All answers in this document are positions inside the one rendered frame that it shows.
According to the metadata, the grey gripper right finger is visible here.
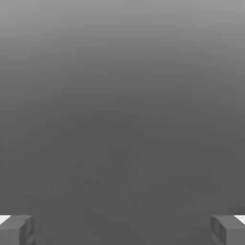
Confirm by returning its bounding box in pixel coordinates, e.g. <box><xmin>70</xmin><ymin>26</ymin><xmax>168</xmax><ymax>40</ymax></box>
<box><xmin>210</xmin><ymin>214</ymin><xmax>245</xmax><ymax>245</ymax></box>

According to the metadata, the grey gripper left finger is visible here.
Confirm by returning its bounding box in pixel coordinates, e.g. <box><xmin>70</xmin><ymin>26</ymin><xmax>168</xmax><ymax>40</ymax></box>
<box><xmin>0</xmin><ymin>214</ymin><xmax>36</xmax><ymax>245</ymax></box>

